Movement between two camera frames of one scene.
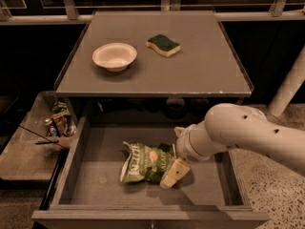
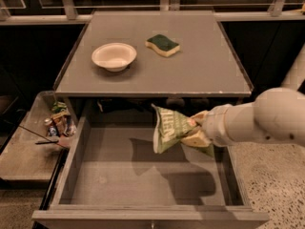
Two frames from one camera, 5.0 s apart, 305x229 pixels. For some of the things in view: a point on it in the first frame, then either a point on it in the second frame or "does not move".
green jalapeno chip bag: [144, 162] to [171, 127]
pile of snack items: [60, 123] does not move
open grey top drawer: [89, 193] does not move
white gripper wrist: [185, 146] to [215, 125]
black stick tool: [48, 141] does not move
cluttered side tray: [40, 139] does not move
